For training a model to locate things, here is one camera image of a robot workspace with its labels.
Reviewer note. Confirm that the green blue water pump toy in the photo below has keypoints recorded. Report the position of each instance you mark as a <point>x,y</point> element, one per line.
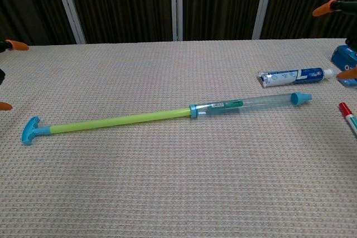
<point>111,122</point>

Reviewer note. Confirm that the dark screen panel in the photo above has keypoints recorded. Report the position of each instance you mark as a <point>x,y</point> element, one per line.
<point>122,6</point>
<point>28,6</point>
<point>220,4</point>
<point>301,4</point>

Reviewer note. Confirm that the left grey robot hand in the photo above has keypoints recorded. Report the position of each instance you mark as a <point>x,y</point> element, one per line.
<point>16,45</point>

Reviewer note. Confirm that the small light blue packet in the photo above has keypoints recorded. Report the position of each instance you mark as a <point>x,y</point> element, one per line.
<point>348,82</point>

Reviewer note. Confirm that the red capped marker pen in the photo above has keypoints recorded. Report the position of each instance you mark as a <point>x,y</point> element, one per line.
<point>348,116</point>

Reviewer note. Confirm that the white screen frame post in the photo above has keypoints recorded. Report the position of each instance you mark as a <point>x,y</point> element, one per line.
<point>263,6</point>
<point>69,6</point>
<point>176,6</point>

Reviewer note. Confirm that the beige woven tablecloth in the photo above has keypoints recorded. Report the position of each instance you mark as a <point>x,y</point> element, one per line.
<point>178,179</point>

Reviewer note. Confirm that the blue Oreo cookie box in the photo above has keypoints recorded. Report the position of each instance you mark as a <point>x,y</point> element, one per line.
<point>343,58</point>

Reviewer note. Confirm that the white blue toothpaste tube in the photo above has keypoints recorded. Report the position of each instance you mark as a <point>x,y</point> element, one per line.
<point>293,77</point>

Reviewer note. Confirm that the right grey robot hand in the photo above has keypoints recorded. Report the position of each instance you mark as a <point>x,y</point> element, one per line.
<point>323,8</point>

